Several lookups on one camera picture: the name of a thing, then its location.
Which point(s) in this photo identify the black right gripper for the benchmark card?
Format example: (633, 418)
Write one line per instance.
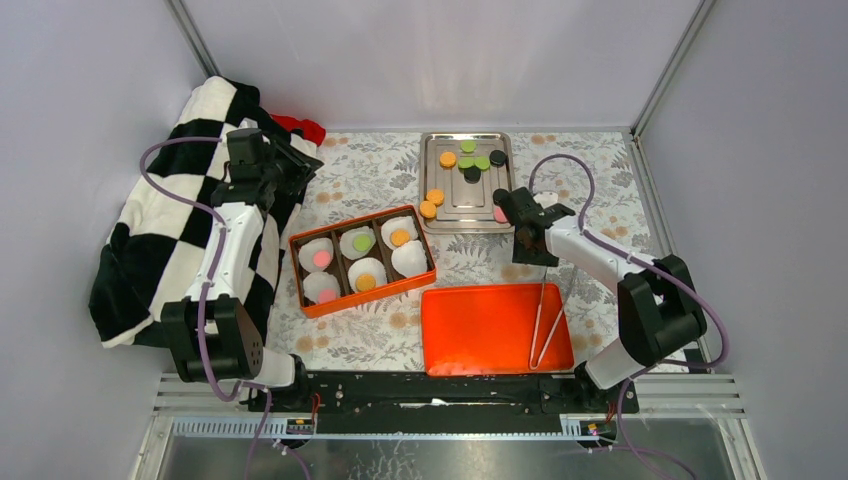
(520, 255)

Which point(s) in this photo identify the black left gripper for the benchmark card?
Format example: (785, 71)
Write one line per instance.
(301, 167)

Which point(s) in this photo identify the black cookie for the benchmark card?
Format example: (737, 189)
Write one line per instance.
(498, 158)
(472, 175)

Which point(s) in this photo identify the stainless steel tray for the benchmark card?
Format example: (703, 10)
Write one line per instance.
(468, 208)

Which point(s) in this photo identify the pink cookie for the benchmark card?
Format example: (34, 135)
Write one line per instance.
(499, 216)
(322, 258)
(327, 295)

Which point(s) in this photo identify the orange cookie tin box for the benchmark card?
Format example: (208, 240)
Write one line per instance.
(340, 265)

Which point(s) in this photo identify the green cookie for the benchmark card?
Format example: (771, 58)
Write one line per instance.
(468, 146)
(362, 243)
(465, 162)

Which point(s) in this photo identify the orange cookie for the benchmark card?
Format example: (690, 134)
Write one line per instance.
(447, 159)
(399, 237)
(435, 196)
(365, 282)

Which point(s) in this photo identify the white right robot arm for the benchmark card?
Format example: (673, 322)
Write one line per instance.
(658, 313)

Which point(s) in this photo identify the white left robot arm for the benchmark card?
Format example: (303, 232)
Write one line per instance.
(214, 331)

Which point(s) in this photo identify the red cloth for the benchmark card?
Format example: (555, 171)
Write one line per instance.
(307, 129)

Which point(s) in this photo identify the floral patterned tablecloth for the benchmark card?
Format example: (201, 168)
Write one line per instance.
(364, 173)

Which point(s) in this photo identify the white paper cup liner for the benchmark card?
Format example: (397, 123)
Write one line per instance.
(410, 259)
(367, 265)
(345, 242)
(307, 250)
(405, 222)
(317, 281)

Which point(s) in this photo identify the orange tin lid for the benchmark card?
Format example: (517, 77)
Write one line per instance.
(495, 330)

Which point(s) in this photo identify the black white checkered blanket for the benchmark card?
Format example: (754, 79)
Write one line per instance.
(157, 245)

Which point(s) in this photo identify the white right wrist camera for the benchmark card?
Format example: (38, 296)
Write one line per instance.
(546, 198)

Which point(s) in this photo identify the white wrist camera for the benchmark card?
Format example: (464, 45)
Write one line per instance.
(250, 125)
(546, 198)

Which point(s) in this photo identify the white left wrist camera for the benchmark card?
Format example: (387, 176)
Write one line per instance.
(250, 125)

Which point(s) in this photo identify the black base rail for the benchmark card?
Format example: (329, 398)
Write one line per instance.
(374, 403)

